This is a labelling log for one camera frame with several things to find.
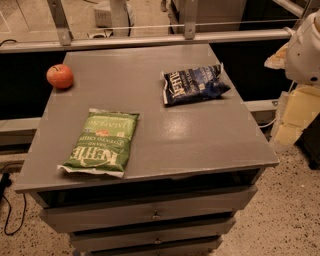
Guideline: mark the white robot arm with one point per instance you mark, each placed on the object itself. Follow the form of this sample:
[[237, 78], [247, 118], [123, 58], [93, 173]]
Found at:
[[302, 63]]

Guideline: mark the blue chip bag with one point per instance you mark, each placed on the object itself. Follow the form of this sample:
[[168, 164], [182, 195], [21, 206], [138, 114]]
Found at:
[[194, 85]]

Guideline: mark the green Kettle chip bag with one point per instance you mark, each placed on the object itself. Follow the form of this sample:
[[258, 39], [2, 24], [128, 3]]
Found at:
[[103, 146]]

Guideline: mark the grey drawer cabinet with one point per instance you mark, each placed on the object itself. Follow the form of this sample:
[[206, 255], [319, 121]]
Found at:
[[196, 147]]

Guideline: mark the grey metal railing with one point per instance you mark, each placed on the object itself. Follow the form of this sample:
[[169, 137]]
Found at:
[[65, 25]]

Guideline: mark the red apple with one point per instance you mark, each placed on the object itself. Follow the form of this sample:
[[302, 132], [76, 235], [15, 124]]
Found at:
[[60, 76]]

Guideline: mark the middle grey drawer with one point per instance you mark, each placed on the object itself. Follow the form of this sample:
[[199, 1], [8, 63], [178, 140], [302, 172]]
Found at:
[[155, 235]]

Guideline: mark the grey drawer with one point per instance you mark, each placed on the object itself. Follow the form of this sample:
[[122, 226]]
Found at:
[[155, 235], [189, 246], [152, 209]]

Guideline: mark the top grey drawer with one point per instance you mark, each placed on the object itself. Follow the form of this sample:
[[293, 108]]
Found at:
[[152, 209]]

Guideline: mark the bottom grey drawer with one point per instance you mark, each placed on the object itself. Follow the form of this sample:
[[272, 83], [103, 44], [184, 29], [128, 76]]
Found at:
[[189, 246]]

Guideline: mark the yellow foam blocks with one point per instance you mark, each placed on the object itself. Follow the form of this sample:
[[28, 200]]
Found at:
[[295, 112]]

